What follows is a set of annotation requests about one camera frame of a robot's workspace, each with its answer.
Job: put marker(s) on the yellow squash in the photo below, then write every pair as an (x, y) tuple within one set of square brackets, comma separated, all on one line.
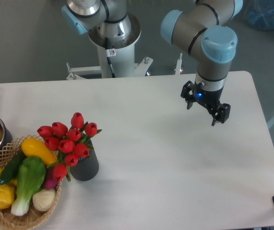
[(32, 147)]

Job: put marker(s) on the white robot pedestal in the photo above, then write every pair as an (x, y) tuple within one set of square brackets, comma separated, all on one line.
[(115, 43)]

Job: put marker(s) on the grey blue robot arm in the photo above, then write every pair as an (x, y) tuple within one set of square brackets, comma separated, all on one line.
[(201, 34)]

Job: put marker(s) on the purple radish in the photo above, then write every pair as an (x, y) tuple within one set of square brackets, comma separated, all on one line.
[(50, 182)]

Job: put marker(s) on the white garlic bulb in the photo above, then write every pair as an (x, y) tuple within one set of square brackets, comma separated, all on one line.
[(43, 199)]

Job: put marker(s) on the dark grey ribbed vase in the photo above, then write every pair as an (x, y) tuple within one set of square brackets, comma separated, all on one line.
[(87, 166)]

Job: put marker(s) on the green bok choy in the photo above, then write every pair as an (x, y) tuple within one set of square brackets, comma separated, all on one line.
[(30, 177)]

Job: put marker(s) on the green cucumber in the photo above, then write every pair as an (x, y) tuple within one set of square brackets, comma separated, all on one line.
[(11, 169)]

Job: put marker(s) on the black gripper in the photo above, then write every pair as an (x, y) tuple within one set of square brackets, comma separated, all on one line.
[(193, 93)]

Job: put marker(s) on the red tulip bouquet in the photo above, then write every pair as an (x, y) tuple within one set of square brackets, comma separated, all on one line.
[(58, 137)]

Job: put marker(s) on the woven wicker basket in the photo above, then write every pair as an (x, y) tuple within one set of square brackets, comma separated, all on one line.
[(33, 218)]

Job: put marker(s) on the blue plastic bag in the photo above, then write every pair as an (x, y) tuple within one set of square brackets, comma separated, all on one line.
[(260, 14)]

